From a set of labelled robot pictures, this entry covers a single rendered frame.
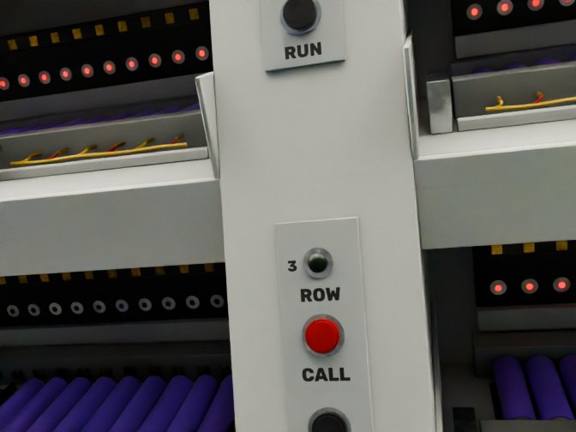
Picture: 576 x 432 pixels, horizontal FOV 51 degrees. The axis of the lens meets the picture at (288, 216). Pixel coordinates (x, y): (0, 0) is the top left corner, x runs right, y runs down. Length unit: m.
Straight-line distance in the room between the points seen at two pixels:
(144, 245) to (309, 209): 0.09
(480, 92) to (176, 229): 0.18
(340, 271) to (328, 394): 0.06
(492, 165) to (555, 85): 0.09
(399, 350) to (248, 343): 0.07
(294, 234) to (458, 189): 0.08
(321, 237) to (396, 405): 0.08
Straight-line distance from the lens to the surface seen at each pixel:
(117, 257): 0.34
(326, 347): 0.28
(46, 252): 0.36
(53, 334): 0.55
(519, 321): 0.45
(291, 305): 0.29
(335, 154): 0.29
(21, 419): 0.48
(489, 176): 0.29
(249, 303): 0.30
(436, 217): 0.29
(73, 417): 0.45
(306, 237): 0.28
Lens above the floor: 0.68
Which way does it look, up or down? 3 degrees up
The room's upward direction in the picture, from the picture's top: 4 degrees counter-clockwise
